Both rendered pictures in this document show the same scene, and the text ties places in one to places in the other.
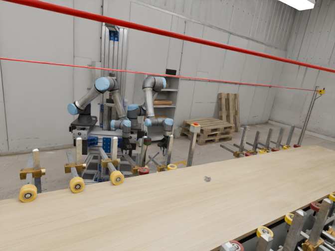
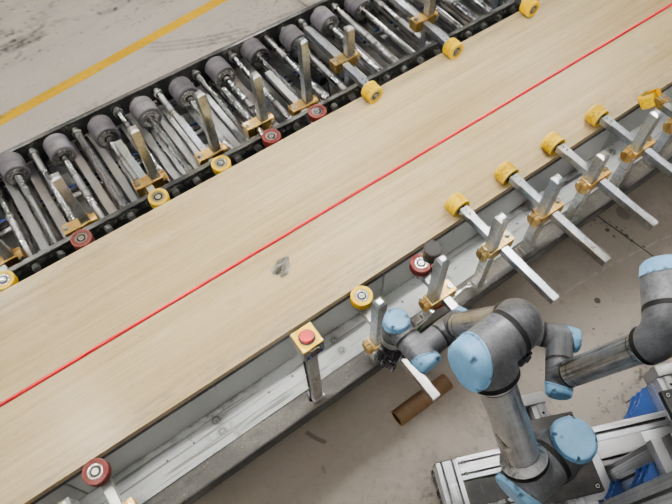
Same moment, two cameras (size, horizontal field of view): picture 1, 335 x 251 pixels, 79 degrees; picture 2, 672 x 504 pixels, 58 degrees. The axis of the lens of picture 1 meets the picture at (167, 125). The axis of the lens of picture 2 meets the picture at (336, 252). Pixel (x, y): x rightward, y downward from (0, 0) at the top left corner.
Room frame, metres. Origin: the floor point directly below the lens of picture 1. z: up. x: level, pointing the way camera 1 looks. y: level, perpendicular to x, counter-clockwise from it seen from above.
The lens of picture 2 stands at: (2.51, -0.18, 2.78)
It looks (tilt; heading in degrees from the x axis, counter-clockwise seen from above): 59 degrees down; 179
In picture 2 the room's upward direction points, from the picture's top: 3 degrees counter-clockwise
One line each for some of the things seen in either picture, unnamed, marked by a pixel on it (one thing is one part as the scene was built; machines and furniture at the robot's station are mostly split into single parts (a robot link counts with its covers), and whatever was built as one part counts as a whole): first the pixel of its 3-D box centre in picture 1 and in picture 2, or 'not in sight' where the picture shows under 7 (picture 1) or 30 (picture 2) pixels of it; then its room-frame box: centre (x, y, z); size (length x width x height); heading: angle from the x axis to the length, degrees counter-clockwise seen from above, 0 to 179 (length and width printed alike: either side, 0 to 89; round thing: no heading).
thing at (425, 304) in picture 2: (139, 169); (436, 296); (1.56, 0.19, 0.85); 0.14 x 0.06 x 0.05; 123
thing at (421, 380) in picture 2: (159, 166); (395, 348); (1.74, 0.02, 0.81); 0.44 x 0.03 x 0.04; 33
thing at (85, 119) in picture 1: (84, 116); not in sight; (2.10, 0.88, 1.09); 0.15 x 0.15 x 0.10
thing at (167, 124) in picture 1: (168, 124); (396, 326); (1.82, -0.01, 1.20); 0.09 x 0.08 x 0.11; 34
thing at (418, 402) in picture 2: not in sight; (422, 399); (1.69, 0.20, 0.04); 0.30 x 0.08 x 0.08; 123
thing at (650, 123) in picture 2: not in sight; (631, 155); (1.04, 1.01, 0.93); 0.04 x 0.04 x 0.48; 33
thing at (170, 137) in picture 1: (167, 160); (377, 333); (1.71, -0.04, 0.90); 0.04 x 0.04 x 0.48; 33
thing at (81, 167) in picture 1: (75, 167); (545, 212); (1.29, 0.61, 0.95); 0.14 x 0.06 x 0.05; 123
